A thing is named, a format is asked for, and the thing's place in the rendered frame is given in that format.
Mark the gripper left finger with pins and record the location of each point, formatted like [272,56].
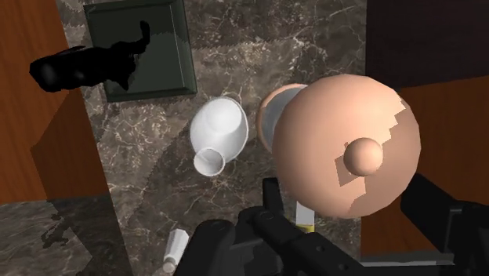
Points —
[275,248]

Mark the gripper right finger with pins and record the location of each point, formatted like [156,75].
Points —
[466,233]

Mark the white and yellow stick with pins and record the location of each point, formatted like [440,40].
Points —
[304,218]

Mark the white tube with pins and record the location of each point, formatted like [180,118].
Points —
[175,245]

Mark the peach domed lidded pot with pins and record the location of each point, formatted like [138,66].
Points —
[324,134]

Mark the white vase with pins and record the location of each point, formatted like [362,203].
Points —
[219,126]

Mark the dark green square tray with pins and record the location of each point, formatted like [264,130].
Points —
[164,57]

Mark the black cat figure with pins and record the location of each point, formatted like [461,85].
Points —
[76,69]

